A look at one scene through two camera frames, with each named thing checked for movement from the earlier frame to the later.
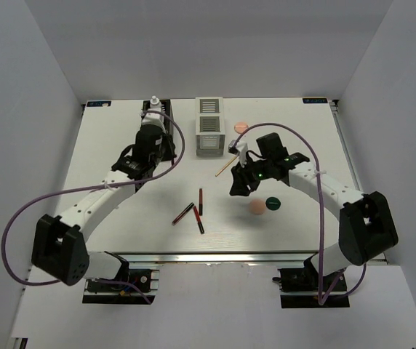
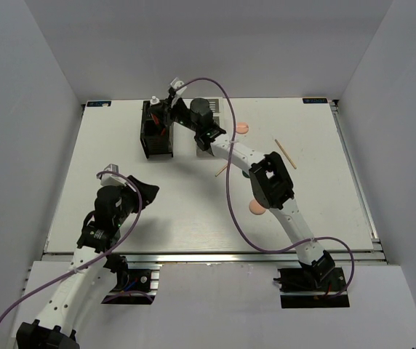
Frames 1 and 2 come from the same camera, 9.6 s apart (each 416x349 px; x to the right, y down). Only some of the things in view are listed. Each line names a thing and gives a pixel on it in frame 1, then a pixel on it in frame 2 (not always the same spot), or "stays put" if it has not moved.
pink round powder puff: (257, 206) stays put
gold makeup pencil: (219, 172) stays put
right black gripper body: (263, 171) -> (178, 114)
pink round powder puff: (240, 126) stays put
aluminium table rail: (216, 257) stays put
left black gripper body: (166, 152) -> (129, 203)
